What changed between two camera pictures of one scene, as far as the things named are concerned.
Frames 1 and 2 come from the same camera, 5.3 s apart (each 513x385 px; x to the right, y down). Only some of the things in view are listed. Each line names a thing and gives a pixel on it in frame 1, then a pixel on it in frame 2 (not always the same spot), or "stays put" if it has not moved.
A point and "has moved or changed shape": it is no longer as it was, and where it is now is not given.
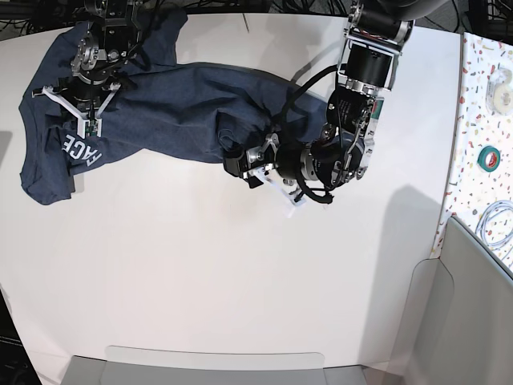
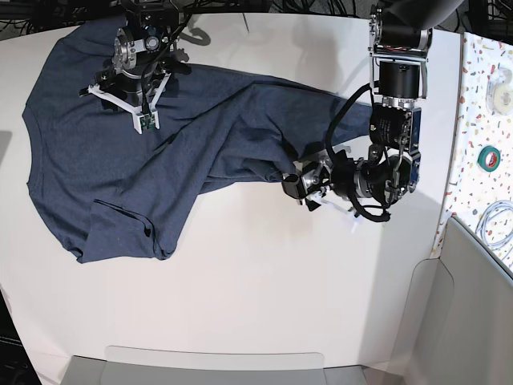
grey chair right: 459,326 stays put
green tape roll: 489,158 stays put
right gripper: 287,159 to 335,174
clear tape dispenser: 499,93 stays put
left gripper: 87,96 to 137,89
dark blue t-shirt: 173,111 has moved or changed shape
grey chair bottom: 124,365 stays put
